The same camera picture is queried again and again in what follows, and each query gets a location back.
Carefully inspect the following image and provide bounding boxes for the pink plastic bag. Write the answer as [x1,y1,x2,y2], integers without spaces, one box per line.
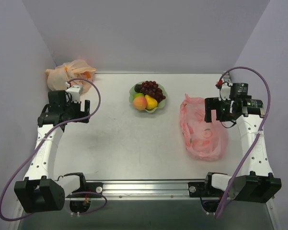
[180,94,228,161]

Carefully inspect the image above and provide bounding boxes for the green leaf-shaped plate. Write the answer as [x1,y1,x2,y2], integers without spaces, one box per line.
[129,80,168,113]

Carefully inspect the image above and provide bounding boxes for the dark purple plum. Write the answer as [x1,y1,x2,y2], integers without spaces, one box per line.
[134,84,142,93]

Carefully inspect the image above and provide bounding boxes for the orange peach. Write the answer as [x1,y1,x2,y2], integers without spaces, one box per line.
[133,96,147,111]

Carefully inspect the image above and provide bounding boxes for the green apple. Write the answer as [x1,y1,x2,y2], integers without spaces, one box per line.
[134,93,145,100]

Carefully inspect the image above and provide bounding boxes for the yellow pear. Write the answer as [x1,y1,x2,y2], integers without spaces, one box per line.
[145,94,158,110]

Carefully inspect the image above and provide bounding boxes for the red grape bunch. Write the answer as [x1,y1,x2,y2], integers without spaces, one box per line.
[139,81,167,102]

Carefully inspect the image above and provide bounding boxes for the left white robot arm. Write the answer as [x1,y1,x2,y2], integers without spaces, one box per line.
[14,86,90,213]

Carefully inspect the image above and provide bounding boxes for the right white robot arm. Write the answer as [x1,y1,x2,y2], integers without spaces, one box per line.
[203,94,282,203]

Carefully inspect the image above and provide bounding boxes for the orange tied plastic bag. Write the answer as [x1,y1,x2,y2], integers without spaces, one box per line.
[45,59,96,94]

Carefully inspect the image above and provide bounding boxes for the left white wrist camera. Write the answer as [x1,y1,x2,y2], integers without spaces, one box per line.
[65,82,83,103]

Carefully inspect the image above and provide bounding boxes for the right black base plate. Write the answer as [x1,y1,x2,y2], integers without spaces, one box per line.
[187,181,224,198]

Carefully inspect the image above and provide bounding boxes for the aluminium rail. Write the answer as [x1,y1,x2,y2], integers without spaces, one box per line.
[87,179,218,200]

